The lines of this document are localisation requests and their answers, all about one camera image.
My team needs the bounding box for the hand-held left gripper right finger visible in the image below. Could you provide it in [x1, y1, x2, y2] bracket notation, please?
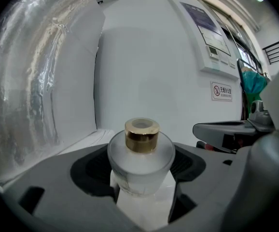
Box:
[153, 143, 243, 232]

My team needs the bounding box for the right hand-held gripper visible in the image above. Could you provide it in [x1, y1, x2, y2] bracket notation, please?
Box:
[192, 100, 275, 154]

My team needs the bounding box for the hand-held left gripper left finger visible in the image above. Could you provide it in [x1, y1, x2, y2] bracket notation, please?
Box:
[3, 143, 145, 232]

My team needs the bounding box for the frosted glass bottle gold cap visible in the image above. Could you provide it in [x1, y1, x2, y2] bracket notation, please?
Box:
[107, 117, 176, 198]

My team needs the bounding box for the white no-smoking sign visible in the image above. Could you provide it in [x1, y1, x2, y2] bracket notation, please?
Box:
[210, 81, 234, 102]

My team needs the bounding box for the black metal stand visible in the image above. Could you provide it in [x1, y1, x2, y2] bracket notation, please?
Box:
[237, 58, 250, 121]

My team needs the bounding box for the teal cloth bundle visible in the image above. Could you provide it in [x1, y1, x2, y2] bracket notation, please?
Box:
[241, 66, 268, 102]

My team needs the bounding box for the black metal railing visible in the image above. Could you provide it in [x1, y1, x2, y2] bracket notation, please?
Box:
[262, 36, 279, 65]

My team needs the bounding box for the white wall notice frame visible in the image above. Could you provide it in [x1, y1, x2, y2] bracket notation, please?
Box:
[179, 0, 239, 79]

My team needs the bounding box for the white wall thermostat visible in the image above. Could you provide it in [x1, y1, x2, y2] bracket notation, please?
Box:
[207, 45, 220, 61]

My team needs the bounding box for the window with dark frame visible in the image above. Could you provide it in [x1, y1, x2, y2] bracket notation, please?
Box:
[209, 3, 262, 75]

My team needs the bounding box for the dark wall poster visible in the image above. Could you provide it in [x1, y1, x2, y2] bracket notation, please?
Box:
[180, 1, 231, 57]

